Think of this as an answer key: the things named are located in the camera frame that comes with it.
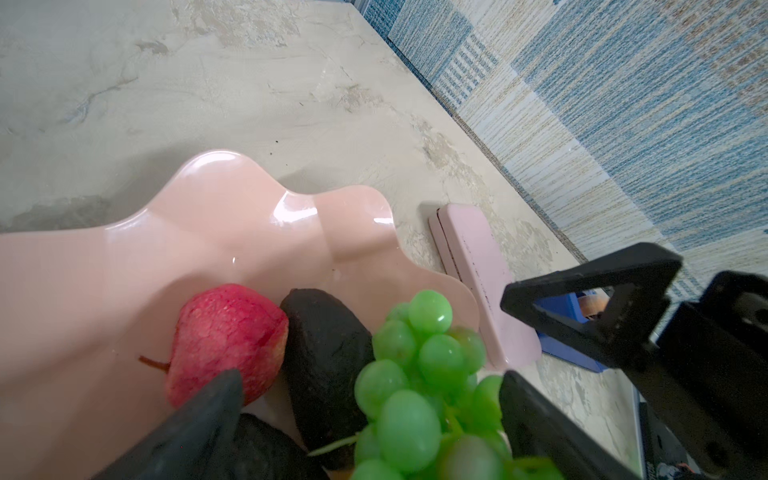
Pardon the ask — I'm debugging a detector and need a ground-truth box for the red fake apple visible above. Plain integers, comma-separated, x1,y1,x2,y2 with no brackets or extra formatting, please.
139,284,289,408

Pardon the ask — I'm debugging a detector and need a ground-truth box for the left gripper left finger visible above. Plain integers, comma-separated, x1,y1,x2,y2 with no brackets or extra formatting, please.
94,369,243,479

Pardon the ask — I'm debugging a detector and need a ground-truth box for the green fake grape bunch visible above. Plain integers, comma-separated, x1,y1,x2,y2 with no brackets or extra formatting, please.
310,290,562,479

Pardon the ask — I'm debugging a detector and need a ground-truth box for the pink wavy fruit bowl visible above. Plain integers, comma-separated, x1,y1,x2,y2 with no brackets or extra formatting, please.
1,150,479,479

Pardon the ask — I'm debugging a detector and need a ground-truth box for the dark fake avocado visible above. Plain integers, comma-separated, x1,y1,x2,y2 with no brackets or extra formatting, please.
220,413,330,480
280,289,374,451

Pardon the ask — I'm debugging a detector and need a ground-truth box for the blue box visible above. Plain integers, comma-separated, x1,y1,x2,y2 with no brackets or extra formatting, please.
527,285,615,373

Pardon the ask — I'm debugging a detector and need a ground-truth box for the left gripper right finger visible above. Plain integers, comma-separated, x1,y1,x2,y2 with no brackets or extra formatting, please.
499,370,638,479

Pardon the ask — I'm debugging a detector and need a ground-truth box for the pink flat case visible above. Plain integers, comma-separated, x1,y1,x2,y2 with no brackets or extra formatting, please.
428,203,542,370

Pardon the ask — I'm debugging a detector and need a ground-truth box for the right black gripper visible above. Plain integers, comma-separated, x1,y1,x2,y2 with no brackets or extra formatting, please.
500,243,767,479

